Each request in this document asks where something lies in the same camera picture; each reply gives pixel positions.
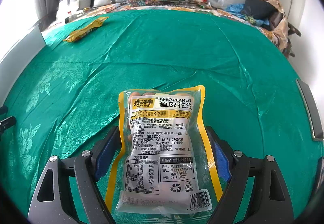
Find green tablecloth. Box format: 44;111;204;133
0;9;324;224

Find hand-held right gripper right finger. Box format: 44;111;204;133
206;126;294;224

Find small yellow snack packet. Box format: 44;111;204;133
63;17;110;43

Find black bag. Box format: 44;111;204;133
240;0;277;21

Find yellow bordered peanut packet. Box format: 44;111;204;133
105;85;223;213

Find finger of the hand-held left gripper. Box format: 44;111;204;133
0;106;16;133

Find blue cloth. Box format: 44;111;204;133
225;3;271;27

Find dark wooden chair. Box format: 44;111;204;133
285;23;302;59

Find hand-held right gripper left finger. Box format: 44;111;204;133
28;126;120;224

